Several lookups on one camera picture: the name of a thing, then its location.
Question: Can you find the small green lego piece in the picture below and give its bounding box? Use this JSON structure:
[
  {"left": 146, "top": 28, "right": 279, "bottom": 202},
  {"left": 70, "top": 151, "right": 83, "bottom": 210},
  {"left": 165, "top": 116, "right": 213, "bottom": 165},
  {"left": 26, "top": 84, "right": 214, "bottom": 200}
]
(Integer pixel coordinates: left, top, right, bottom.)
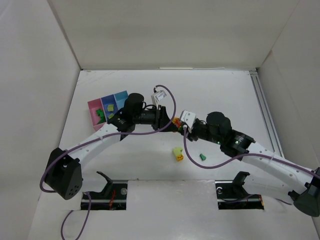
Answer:
[{"left": 199, "top": 153, "right": 207, "bottom": 161}]

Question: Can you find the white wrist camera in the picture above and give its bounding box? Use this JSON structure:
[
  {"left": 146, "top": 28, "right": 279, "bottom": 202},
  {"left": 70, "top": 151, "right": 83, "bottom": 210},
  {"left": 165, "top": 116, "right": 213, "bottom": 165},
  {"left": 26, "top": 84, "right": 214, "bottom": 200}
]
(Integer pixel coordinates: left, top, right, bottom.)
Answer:
[
  {"left": 151, "top": 90, "right": 167, "bottom": 107},
  {"left": 180, "top": 110, "right": 196, "bottom": 132}
]

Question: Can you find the pink drawer bin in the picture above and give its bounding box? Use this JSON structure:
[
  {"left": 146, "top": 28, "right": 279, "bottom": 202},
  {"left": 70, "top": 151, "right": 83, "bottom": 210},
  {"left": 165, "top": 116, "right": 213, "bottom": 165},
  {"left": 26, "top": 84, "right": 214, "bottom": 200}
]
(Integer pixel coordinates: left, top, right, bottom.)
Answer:
[{"left": 87, "top": 98, "right": 107, "bottom": 131}]

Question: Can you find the dark blue drawer bin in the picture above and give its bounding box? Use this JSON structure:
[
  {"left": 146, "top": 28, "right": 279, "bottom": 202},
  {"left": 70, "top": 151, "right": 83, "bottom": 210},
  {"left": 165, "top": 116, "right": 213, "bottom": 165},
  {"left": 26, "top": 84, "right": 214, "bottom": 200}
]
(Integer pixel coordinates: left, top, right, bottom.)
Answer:
[{"left": 101, "top": 93, "right": 120, "bottom": 121}]

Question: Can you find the pale green curved lego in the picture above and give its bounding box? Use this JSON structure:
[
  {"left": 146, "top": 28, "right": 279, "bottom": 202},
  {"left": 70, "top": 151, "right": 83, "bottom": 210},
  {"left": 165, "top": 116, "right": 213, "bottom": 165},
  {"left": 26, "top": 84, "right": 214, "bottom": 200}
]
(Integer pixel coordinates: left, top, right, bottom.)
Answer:
[{"left": 107, "top": 104, "right": 114, "bottom": 112}]

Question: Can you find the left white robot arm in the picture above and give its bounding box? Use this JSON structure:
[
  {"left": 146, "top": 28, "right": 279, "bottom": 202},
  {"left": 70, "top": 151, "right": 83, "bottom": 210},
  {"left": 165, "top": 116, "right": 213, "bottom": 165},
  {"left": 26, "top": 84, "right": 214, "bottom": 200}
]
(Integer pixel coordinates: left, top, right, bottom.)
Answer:
[{"left": 40, "top": 93, "right": 178, "bottom": 200}]

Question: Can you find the aluminium rail right edge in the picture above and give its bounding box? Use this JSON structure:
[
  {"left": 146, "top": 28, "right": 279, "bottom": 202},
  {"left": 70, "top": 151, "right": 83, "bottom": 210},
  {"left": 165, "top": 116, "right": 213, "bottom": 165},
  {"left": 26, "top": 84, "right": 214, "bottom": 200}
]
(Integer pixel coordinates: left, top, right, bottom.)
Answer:
[{"left": 249, "top": 70, "right": 284, "bottom": 157}]

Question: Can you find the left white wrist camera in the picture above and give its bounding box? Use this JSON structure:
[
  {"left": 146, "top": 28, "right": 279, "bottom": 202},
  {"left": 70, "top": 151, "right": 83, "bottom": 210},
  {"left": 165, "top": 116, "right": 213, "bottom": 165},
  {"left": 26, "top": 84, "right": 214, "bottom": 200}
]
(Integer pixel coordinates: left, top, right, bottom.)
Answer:
[{"left": 151, "top": 90, "right": 167, "bottom": 107}]

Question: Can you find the orange flower oval lego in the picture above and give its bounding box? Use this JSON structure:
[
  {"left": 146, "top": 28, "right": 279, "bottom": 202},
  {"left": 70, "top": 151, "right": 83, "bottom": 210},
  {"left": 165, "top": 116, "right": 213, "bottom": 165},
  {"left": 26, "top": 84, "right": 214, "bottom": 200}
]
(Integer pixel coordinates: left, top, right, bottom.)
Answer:
[{"left": 172, "top": 117, "right": 182, "bottom": 129}]

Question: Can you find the dark green square lego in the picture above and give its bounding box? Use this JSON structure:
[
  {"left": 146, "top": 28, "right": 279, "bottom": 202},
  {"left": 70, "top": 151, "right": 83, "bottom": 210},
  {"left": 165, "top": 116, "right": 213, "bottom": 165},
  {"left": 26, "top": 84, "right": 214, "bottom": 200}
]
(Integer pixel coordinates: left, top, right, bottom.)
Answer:
[
  {"left": 98, "top": 117, "right": 106, "bottom": 124},
  {"left": 95, "top": 108, "right": 105, "bottom": 118}
]

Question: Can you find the white strip back edge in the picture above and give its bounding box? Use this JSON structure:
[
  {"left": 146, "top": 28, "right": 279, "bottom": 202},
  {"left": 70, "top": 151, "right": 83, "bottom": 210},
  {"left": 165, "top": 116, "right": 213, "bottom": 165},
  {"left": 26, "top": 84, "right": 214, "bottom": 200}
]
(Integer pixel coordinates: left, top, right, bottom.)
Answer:
[{"left": 158, "top": 67, "right": 226, "bottom": 71}]

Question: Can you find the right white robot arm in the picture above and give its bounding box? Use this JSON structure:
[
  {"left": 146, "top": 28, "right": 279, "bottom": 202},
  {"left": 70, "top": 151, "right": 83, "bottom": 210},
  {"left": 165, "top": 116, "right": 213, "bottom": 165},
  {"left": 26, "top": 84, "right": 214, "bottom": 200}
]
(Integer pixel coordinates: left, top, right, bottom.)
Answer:
[{"left": 180, "top": 110, "right": 320, "bottom": 217}]

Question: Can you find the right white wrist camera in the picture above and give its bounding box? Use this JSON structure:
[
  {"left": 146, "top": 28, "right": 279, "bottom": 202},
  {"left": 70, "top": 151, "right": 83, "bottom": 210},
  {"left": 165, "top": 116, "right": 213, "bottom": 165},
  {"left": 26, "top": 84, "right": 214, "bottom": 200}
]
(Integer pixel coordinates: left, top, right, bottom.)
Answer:
[{"left": 180, "top": 110, "right": 196, "bottom": 132}]

